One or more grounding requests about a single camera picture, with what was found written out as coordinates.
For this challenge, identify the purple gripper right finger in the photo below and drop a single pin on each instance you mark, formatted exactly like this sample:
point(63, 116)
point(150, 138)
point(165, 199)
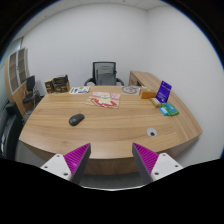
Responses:
point(153, 166)

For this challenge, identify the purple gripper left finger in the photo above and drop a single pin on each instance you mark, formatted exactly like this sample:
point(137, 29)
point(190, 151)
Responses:
point(70, 166)

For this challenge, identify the black computer mouse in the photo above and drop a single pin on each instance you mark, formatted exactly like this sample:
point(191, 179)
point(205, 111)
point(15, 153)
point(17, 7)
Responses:
point(76, 119)

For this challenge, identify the blue small packet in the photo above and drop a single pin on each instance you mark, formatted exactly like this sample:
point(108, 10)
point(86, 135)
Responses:
point(164, 111)

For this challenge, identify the green packet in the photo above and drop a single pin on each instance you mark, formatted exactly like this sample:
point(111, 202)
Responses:
point(172, 111)

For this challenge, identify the orange cardboard box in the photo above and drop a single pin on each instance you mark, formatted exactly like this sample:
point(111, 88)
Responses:
point(147, 94)

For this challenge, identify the black chair at left edge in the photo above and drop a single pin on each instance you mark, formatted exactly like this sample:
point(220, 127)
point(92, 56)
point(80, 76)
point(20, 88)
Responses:
point(11, 124)

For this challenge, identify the red patterned placemat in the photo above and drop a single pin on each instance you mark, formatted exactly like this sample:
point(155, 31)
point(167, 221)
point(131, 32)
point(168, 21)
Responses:
point(104, 99)

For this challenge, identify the white printed leaflet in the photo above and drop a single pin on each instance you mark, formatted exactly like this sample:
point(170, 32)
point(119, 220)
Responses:
point(79, 90)

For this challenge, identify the purple standing card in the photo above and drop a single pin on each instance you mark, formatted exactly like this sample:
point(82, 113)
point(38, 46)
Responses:
point(163, 92)

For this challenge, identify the round grey coaster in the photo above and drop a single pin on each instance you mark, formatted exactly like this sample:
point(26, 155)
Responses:
point(130, 89)

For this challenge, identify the dark brown box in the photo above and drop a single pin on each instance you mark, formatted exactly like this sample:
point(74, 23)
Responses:
point(61, 84)

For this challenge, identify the black side chair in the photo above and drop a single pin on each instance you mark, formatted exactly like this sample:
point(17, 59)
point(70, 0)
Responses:
point(31, 94)

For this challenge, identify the small brown box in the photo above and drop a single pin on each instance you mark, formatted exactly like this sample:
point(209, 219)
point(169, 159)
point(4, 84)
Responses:
point(49, 86)

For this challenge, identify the black mesh office chair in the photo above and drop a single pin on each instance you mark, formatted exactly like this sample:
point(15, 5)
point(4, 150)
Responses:
point(104, 73)

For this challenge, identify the wooden bookshelf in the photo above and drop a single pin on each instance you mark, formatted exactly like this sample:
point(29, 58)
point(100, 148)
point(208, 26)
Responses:
point(16, 73)

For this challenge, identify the silver cable grommet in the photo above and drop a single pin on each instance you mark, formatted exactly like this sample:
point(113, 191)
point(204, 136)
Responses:
point(151, 132)

